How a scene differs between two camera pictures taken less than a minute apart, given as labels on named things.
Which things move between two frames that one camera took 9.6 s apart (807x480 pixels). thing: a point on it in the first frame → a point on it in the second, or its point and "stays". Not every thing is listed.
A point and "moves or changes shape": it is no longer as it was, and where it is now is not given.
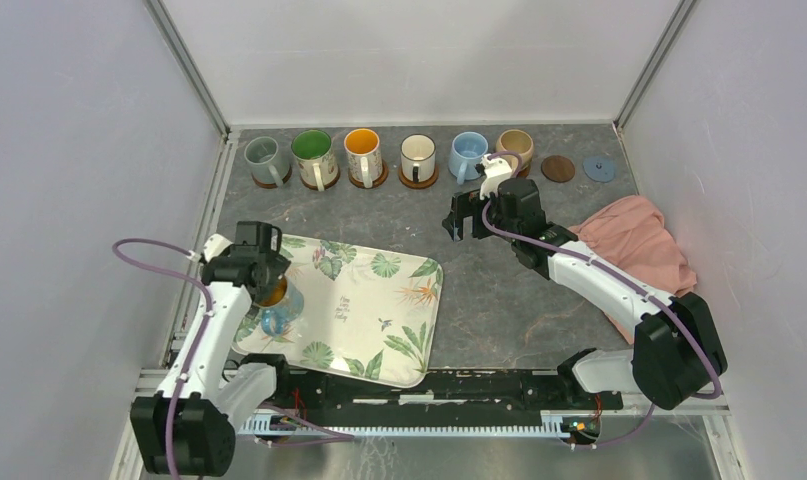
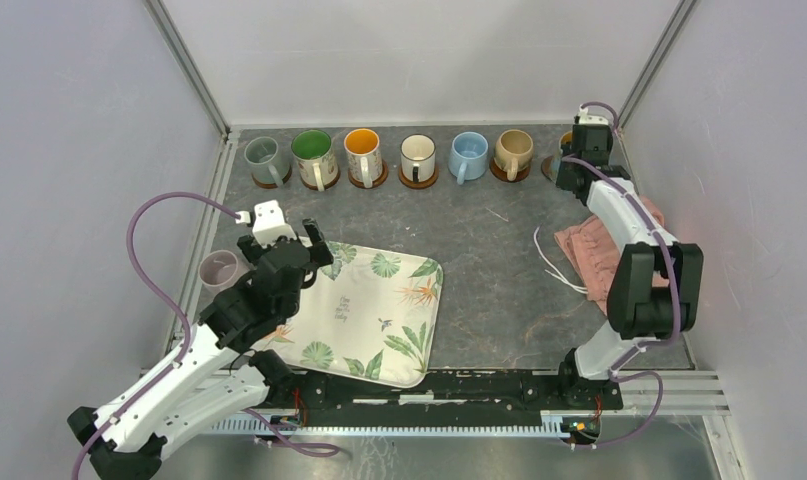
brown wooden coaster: [313, 186] stays
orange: [281, 303] moves or changes shape
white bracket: [495, 169] → [586, 118]
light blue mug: [467, 149] stays
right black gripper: [465, 205] → [563, 180]
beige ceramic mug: [519, 142] stays
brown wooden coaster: [421, 184] stays
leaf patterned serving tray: [366, 313] stays
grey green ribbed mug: [268, 164] stays
